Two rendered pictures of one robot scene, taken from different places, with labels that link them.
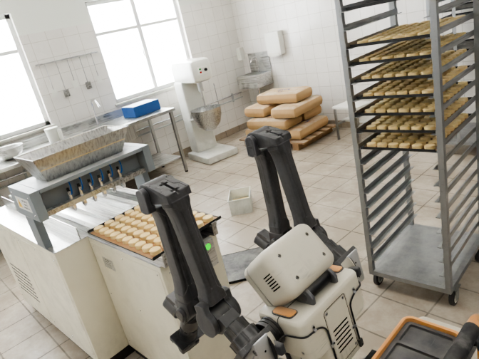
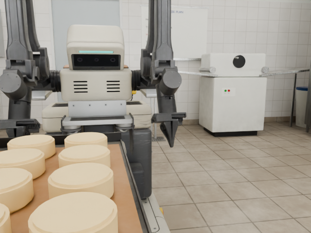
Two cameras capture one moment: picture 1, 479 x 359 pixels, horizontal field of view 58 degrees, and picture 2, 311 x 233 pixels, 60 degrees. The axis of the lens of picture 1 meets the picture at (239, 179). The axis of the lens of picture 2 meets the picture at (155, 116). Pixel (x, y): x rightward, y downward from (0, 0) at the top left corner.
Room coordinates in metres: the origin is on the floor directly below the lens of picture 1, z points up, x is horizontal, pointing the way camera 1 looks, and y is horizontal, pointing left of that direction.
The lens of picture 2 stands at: (1.88, 0.65, 1.00)
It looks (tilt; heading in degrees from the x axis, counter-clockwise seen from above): 10 degrees down; 209
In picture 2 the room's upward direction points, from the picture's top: straight up
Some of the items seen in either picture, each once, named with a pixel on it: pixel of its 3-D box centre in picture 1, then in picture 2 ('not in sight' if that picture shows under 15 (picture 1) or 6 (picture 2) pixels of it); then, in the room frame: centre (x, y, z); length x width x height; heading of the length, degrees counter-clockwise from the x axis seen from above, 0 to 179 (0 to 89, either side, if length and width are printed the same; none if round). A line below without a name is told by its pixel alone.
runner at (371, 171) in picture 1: (388, 157); not in sight; (2.44, -0.92, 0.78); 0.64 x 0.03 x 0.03; 133
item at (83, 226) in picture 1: (67, 220); not in sight; (2.37, 1.04, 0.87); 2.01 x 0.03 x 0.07; 41
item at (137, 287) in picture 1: (167, 296); not in sight; (2.00, 0.52, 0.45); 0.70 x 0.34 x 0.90; 41
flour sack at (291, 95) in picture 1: (284, 95); not in sight; (5.96, -0.87, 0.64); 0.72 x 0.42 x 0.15; 45
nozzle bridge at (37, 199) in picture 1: (90, 191); not in sight; (2.38, 0.86, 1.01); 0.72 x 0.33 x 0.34; 131
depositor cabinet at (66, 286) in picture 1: (87, 258); not in sight; (2.74, 1.17, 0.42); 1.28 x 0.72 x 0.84; 41
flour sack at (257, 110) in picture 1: (269, 105); not in sight; (6.21, -0.67, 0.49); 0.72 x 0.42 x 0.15; 129
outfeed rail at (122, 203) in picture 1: (110, 199); not in sight; (2.56, 0.82, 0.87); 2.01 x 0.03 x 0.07; 41
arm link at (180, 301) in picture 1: (175, 251); (162, 11); (1.09, 0.22, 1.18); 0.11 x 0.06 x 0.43; 131
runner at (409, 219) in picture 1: (395, 233); not in sight; (2.44, -0.92, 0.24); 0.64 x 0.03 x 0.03; 133
